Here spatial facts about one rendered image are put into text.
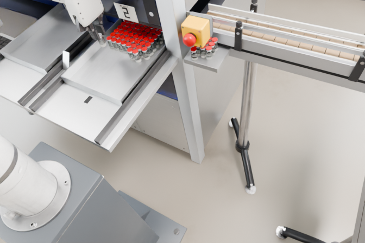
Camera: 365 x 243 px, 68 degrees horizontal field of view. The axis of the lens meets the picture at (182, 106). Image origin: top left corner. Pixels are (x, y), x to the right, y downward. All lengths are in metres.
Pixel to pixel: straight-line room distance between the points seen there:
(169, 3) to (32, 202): 0.63
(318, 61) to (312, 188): 0.94
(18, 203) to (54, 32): 0.75
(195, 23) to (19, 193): 0.63
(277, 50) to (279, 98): 1.08
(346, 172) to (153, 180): 1.09
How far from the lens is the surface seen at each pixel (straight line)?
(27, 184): 0.73
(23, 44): 1.31
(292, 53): 0.91
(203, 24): 0.84
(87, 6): 0.89
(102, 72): 1.00
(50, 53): 1.18
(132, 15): 0.97
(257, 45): 0.93
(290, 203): 1.65
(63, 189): 0.82
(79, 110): 0.92
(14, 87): 1.14
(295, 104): 1.97
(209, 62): 0.93
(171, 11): 0.85
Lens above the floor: 1.53
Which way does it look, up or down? 53 degrees down
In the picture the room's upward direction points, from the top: 12 degrees counter-clockwise
